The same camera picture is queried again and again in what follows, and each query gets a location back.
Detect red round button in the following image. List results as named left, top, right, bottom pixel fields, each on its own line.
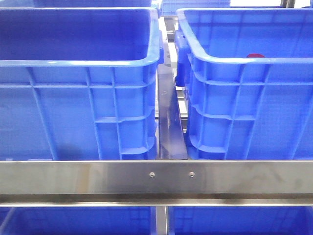
left=246, top=53, right=265, bottom=58

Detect right blue plastic crate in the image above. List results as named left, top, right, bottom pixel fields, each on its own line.
left=175, top=8, right=313, bottom=160

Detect blue plastic crate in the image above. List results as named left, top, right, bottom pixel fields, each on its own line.
left=175, top=8, right=313, bottom=160
left=0, top=7, right=163, bottom=161

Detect left blue plastic crate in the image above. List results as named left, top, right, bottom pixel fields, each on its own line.
left=0, top=7, right=163, bottom=161

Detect lower right blue crate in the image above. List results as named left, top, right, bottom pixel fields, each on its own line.
left=170, top=206, right=313, bottom=235

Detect lower left blue crate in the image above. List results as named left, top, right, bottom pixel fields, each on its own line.
left=0, top=207, right=157, bottom=235

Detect far right blue crate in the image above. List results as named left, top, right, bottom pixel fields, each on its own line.
left=160, top=0, right=231, bottom=16

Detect far left blue crate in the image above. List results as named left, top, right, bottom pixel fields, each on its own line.
left=0, top=0, right=159, bottom=9

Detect steel centre divider rail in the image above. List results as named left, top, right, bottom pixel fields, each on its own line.
left=157, top=17, right=188, bottom=160

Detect steel front rack rail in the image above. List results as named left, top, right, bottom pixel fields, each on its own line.
left=0, top=160, right=313, bottom=207

